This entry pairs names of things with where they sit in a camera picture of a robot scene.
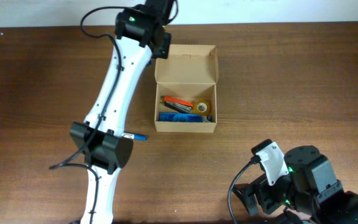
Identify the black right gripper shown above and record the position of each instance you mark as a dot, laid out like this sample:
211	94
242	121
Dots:
262	196

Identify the red black stapler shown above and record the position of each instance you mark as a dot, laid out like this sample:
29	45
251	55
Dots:
177	105

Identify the blue tape dispenser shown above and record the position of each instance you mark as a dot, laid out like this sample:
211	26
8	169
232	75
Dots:
180	117

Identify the yellow tape roll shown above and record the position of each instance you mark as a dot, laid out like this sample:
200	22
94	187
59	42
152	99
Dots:
202	107

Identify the white blue staples box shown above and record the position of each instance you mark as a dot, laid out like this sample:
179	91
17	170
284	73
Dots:
207	119

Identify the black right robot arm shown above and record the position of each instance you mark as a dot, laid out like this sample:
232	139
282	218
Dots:
302	181

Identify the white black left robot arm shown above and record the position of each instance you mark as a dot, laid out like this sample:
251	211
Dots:
139	37

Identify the open cardboard box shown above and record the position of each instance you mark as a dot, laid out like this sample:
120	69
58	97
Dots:
190	73

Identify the white blue whiteboard marker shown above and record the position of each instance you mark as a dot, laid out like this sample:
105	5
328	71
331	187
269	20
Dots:
138	137

